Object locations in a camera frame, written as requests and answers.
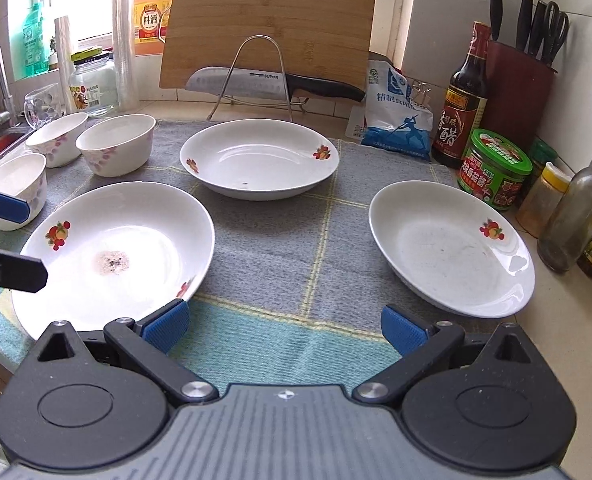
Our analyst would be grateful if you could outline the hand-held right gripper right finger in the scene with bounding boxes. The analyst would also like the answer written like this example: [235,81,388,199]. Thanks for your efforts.
[352,304,534,408]

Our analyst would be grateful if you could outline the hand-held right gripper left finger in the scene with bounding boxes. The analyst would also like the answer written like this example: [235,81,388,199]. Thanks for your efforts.
[36,298,220,408]

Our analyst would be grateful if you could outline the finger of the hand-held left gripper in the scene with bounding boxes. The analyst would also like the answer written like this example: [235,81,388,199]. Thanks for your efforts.
[0,245,48,293]
[0,182,31,224]

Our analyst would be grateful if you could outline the white floral print bowl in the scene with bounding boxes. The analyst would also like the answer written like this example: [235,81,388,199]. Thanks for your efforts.
[0,153,48,231]
[75,114,156,178]
[26,112,89,168]

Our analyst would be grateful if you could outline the white fruit print plate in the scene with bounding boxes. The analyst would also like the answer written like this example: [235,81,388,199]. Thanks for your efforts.
[179,119,340,201]
[11,181,215,343]
[368,180,536,319]

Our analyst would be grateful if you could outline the red basin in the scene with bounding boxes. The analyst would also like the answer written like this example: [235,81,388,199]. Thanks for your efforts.
[0,130,29,151]

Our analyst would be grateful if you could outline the clear glass mug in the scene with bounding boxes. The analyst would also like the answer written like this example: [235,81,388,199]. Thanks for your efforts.
[23,83,63,130]

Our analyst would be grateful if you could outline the grey checked table cloth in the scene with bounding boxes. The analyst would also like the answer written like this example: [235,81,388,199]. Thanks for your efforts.
[0,120,457,391]

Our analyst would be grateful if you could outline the glass jar with green lid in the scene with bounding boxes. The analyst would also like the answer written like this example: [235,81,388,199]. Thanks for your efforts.
[68,47,121,117]

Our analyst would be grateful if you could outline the green dish soap bottle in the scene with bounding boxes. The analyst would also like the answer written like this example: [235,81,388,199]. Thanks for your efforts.
[21,0,51,81]

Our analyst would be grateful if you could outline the green lid sauce jar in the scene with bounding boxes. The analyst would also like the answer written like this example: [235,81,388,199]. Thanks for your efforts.
[457,129,533,211]

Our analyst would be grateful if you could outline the yellow lid spice jar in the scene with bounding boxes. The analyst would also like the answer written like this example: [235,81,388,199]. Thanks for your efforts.
[515,162,573,238]

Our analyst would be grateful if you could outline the clear plastic wrap roll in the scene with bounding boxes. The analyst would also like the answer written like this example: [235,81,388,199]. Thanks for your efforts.
[112,0,139,111]

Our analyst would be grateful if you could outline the glass bottle with red cap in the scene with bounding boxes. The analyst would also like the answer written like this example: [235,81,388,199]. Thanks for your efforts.
[537,145,592,274]

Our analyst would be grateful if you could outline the white and blue salt bag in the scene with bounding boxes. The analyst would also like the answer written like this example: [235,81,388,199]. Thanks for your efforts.
[347,57,434,161]

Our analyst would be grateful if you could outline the small green lid jar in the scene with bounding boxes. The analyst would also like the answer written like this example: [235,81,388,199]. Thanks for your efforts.
[518,137,559,201]

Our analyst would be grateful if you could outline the metal binder clip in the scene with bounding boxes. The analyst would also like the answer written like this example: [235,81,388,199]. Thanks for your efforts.
[411,80,434,111]

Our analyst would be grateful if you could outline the cooking wine jug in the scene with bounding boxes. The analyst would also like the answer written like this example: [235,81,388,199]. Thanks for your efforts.
[133,0,174,58]

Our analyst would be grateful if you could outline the dark red knife block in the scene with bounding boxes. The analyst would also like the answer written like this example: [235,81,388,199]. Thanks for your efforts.
[478,40,558,153]

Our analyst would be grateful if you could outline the bamboo cutting board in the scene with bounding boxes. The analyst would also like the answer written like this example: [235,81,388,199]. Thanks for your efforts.
[158,0,378,106]

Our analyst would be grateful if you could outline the black handled kitchen knife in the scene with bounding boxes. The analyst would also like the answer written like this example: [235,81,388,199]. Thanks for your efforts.
[184,66,366,103]

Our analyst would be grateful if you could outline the metal wire rack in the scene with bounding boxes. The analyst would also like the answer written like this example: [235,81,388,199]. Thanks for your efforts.
[207,35,308,122]

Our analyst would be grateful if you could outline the black handled scissors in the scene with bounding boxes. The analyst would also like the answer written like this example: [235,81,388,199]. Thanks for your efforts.
[541,1,570,67]

